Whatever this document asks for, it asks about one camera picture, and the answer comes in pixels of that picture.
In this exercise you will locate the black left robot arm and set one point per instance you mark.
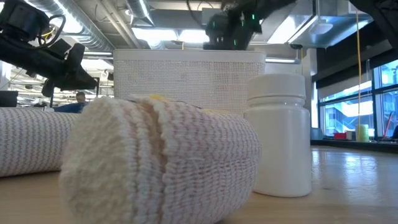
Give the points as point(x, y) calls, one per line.
point(28, 59)

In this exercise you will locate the white plastic basket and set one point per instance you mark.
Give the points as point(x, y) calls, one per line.
point(186, 77)

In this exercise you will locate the silver ventilation duct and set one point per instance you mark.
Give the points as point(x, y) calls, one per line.
point(81, 25)

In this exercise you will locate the short beige bandage roll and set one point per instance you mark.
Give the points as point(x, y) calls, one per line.
point(155, 161)

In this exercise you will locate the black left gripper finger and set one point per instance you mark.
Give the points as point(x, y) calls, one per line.
point(77, 54)
point(84, 79)

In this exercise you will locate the yellow-green roll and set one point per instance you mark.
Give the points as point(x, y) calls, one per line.
point(362, 133)

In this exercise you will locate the medium beige bandage roll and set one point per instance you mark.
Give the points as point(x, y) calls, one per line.
point(31, 140)

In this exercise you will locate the black monitor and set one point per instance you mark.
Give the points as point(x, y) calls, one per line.
point(7, 99)

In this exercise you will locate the person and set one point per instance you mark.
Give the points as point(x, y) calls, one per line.
point(81, 97)

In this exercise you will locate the red box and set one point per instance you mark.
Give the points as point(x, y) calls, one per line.
point(339, 136)

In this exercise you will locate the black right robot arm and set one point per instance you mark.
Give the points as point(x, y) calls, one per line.
point(382, 15)

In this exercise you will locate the white round cap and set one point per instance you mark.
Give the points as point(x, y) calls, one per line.
point(280, 140)

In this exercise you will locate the white ceiling dome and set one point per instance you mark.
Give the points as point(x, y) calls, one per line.
point(321, 28)

